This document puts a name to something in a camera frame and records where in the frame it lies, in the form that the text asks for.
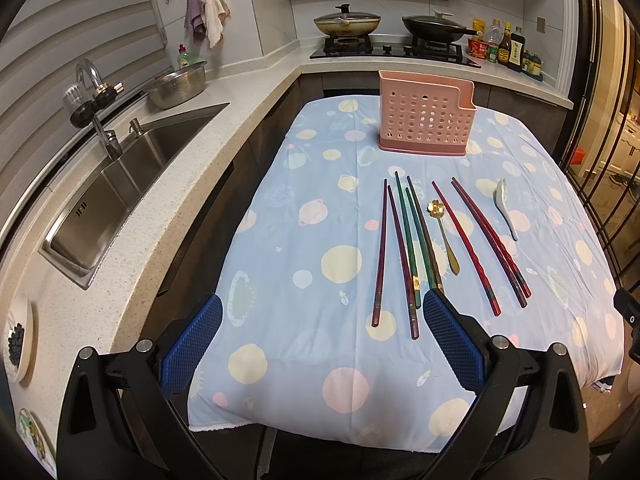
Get red seasoning packet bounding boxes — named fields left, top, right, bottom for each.
left=468, top=38, right=489, bottom=60

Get purple hanging cloth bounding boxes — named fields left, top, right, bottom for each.
left=184, top=0, right=206, bottom=42

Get cream hanging towel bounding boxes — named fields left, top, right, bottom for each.
left=201, top=0, right=230, bottom=49

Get green chopstick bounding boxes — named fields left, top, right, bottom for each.
left=394, top=171, right=421, bottom=310
left=405, top=188, right=436, bottom=289

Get gold flower spoon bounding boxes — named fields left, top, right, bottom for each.
left=427, top=200, right=460, bottom=275

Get brown sauce bottle yellow cap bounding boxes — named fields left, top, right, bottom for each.
left=497, top=22, right=511, bottom=66

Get dark soy sauce bottle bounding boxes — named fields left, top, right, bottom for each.
left=508, top=26, right=526, bottom=72

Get black wok with lid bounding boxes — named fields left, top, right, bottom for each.
left=402, top=13, right=477, bottom=44

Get chrome kitchen faucet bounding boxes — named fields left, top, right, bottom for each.
left=63, top=58, right=124, bottom=160

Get white ceramic spoon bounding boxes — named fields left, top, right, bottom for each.
left=494, top=178, right=518, bottom=242

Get stainless steel sink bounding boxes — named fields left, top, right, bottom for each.
left=40, top=103, right=228, bottom=289

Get blue planet pattern tablecloth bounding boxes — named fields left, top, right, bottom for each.
left=188, top=96, right=624, bottom=452

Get plate with dark berries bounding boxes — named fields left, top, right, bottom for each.
left=1, top=292, right=34, bottom=382

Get green dish soap bottle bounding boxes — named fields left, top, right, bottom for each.
left=177, top=44, right=192, bottom=67

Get clear plastic bottle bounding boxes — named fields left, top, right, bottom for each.
left=484, top=18, right=503, bottom=46

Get black gas stove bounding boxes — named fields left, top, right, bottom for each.
left=310, top=36, right=480, bottom=68

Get small jars on tray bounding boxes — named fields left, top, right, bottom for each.
left=522, top=50, right=544, bottom=81

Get dark red chopstick pair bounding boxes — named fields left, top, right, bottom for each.
left=451, top=180, right=528, bottom=309

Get pink perforated utensil holder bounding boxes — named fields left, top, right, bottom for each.
left=378, top=70, right=476, bottom=156

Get stainless steel bowl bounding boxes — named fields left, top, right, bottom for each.
left=144, top=61, right=206, bottom=110

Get beige wok with lid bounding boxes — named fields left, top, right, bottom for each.
left=314, top=3, right=381, bottom=38

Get brown chopstick gold band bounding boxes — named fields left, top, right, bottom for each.
left=407, top=176, right=444, bottom=292

